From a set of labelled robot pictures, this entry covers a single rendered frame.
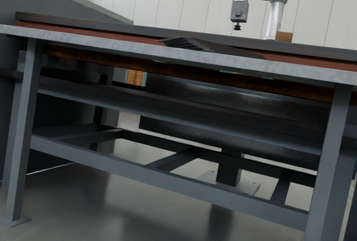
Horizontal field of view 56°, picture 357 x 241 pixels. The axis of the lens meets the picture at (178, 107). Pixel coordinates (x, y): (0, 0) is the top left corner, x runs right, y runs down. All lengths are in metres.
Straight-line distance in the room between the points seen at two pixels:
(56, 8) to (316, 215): 1.64
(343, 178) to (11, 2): 1.59
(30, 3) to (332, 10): 10.69
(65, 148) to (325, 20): 10.81
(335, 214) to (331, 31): 10.68
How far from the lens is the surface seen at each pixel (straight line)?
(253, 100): 2.01
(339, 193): 1.24
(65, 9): 2.10
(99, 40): 1.08
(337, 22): 11.84
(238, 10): 1.95
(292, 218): 1.28
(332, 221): 1.27
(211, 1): 12.60
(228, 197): 1.29
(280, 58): 1.21
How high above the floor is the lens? 0.66
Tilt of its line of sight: 5 degrees down
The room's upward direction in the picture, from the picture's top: 10 degrees clockwise
